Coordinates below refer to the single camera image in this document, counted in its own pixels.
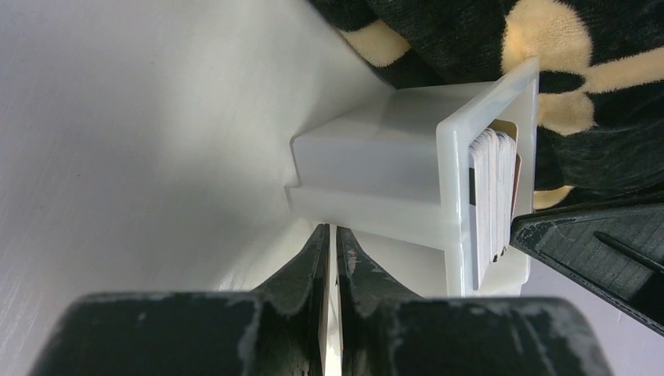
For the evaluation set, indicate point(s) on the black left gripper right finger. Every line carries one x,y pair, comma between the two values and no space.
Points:
387,329

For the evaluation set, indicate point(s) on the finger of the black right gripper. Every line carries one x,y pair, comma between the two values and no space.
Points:
614,250

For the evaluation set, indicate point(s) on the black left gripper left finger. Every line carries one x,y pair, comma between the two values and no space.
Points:
277,328

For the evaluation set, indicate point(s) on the white plastic card tray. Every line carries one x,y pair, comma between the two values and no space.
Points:
395,172

